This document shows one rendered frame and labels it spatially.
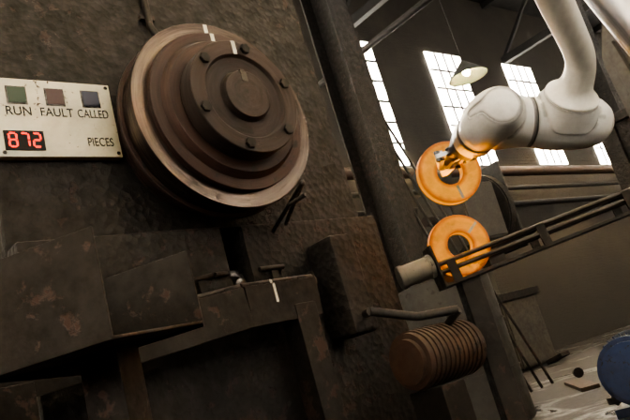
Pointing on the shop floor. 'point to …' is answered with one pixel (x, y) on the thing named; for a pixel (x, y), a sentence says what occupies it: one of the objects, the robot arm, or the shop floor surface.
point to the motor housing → (439, 367)
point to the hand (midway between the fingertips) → (446, 166)
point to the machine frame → (173, 383)
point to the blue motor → (617, 370)
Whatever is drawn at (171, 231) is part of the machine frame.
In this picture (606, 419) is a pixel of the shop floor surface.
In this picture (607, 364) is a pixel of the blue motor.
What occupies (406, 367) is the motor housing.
